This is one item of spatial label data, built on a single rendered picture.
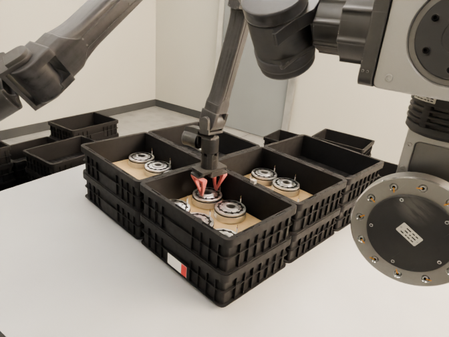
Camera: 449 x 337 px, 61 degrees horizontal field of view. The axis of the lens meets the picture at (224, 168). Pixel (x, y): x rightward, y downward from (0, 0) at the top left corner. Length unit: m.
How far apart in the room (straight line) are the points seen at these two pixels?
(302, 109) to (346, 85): 0.55
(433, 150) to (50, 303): 0.97
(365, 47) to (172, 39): 4.93
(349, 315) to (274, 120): 3.53
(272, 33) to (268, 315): 0.81
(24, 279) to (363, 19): 1.09
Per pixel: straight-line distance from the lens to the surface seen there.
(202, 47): 5.00
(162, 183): 1.24
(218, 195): 1.29
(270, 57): 0.50
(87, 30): 0.68
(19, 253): 1.36
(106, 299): 1.13
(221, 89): 1.15
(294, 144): 1.76
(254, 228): 1.00
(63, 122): 3.04
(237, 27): 1.13
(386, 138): 4.13
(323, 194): 1.25
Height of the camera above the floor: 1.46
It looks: 24 degrees down
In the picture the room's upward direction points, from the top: 5 degrees clockwise
